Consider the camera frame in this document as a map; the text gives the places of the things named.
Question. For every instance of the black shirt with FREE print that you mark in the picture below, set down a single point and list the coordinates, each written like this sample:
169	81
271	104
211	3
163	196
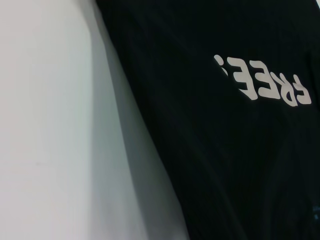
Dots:
200	137

